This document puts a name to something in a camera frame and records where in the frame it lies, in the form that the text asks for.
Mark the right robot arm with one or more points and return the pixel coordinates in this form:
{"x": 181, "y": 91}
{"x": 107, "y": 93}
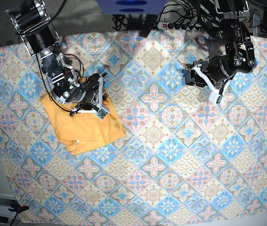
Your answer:
{"x": 32, "y": 23}

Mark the orange black clamp bottom left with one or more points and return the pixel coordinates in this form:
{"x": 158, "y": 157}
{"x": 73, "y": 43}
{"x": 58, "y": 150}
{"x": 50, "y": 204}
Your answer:
{"x": 18, "y": 209}

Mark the purple base camera mount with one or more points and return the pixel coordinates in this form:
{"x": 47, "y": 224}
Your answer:
{"x": 114, "y": 7}

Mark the patterned blue tile tablecloth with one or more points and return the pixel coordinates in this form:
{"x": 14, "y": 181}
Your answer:
{"x": 182, "y": 159}

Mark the yellow T-shirt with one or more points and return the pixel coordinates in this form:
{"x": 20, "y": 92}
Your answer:
{"x": 83, "y": 132}

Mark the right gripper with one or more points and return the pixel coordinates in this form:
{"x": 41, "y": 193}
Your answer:
{"x": 90, "y": 97}

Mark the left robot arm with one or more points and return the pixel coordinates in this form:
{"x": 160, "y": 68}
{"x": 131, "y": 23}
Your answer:
{"x": 233, "y": 33}

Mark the white aluminium rail box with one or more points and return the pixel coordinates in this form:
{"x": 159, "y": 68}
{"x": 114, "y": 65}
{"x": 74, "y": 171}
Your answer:
{"x": 5, "y": 204}

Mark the black clamp at table edge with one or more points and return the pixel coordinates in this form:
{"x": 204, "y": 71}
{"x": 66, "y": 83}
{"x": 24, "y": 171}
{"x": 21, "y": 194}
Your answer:
{"x": 147, "y": 26}

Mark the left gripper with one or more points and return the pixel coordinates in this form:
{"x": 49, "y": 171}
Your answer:
{"x": 213, "y": 72}

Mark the white power strip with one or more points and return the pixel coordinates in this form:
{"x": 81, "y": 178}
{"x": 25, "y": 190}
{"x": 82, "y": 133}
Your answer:
{"x": 178, "y": 26}

